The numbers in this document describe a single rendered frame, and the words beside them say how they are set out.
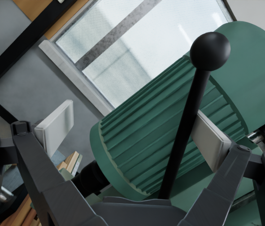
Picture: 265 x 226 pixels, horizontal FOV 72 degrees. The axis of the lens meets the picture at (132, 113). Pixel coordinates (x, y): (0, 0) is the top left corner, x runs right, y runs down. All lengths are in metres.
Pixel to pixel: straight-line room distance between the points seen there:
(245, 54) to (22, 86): 1.80
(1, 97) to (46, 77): 0.48
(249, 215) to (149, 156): 0.21
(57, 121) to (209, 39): 0.14
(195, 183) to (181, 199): 0.04
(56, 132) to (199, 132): 0.13
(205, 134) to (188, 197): 0.21
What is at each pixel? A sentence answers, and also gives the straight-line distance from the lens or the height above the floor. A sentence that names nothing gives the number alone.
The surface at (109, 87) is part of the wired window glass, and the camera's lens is 1.75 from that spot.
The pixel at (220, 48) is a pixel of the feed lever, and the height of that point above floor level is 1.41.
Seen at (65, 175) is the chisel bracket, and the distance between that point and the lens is 0.45.
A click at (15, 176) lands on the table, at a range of 0.61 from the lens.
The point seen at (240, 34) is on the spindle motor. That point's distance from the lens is 0.31.
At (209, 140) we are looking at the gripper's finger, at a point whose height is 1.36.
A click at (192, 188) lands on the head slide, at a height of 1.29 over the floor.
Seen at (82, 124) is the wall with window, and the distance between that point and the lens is 1.85.
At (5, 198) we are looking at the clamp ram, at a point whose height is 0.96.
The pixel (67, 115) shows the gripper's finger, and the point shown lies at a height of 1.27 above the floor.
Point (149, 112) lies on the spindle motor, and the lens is 0.28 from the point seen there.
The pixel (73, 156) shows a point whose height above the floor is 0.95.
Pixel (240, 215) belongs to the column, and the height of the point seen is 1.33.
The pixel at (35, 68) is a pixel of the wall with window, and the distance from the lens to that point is 1.82.
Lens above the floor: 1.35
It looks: 12 degrees down
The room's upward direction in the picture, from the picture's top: 53 degrees clockwise
